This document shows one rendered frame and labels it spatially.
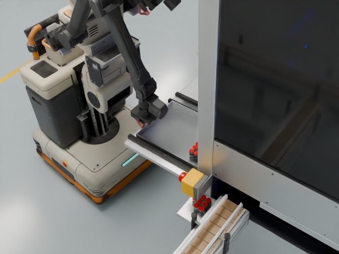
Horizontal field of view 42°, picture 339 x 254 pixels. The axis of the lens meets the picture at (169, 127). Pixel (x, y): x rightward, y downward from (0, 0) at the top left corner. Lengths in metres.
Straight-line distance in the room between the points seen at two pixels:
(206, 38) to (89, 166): 1.59
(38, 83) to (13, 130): 1.03
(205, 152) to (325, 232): 0.46
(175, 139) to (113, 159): 0.83
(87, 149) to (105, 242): 0.57
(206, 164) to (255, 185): 0.20
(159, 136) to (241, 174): 0.54
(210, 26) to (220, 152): 0.47
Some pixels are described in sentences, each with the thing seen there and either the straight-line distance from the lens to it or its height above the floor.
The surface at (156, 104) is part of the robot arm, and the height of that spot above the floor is 1.11.
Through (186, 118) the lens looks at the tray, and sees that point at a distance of 1.99.
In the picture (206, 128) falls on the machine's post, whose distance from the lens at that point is 1.44.
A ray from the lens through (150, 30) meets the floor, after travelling 4.18.
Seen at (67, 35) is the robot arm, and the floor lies 1.28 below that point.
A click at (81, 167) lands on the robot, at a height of 0.28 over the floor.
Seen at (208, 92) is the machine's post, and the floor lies 1.40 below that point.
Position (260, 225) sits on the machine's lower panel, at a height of 0.88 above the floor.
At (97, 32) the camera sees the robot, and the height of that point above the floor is 1.13.
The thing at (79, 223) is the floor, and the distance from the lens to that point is 2.77.
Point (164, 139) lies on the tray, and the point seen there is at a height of 0.88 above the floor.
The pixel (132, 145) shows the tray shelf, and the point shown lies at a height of 0.88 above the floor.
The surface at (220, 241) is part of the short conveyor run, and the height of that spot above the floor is 0.93.
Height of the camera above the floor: 2.28
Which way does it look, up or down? 46 degrees down
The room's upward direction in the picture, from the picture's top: 4 degrees counter-clockwise
